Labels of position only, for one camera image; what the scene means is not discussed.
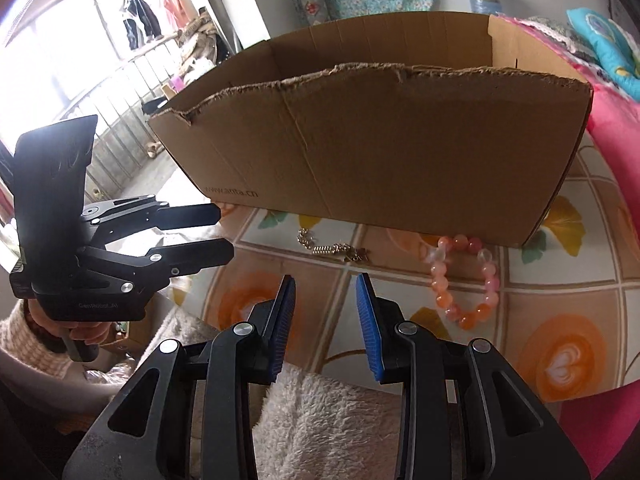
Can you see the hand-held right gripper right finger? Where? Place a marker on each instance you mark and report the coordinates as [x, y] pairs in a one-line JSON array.
[[370, 330]]

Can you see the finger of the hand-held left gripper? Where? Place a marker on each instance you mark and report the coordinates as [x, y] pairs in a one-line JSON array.
[[200, 256], [190, 216]]

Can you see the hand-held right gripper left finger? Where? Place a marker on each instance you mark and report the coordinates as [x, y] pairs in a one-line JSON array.
[[280, 330]]

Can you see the brown cardboard box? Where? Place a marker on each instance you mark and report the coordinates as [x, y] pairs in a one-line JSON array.
[[400, 160]]

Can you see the person's left forearm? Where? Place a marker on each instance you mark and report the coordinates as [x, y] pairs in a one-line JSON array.
[[30, 357]]

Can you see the person's left hand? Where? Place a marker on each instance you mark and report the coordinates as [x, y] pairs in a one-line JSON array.
[[85, 334]]

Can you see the white fleece pants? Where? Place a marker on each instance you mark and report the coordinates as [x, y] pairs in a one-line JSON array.
[[310, 425]]

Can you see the metal window railing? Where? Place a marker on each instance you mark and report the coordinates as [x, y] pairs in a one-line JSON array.
[[125, 110]]

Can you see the pile of household clutter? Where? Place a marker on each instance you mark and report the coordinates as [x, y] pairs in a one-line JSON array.
[[205, 40]]

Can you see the tile print tablecloth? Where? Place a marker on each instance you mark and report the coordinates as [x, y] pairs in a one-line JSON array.
[[550, 310]]

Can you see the dark hanging jacket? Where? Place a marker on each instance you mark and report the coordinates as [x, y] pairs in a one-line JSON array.
[[140, 22]]

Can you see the pink hanging garment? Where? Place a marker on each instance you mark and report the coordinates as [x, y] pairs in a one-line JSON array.
[[177, 7]]

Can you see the patterned long cushion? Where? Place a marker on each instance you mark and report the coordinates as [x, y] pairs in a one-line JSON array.
[[317, 7]]

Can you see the pink floral blanket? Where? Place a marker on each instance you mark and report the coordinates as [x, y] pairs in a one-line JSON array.
[[615, 125]]

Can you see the grey lace pillow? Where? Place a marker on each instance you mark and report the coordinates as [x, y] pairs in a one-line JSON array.
[[555, 32]]

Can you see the turquoise pillow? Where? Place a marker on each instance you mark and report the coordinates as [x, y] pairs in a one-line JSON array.
[[605, 45]]

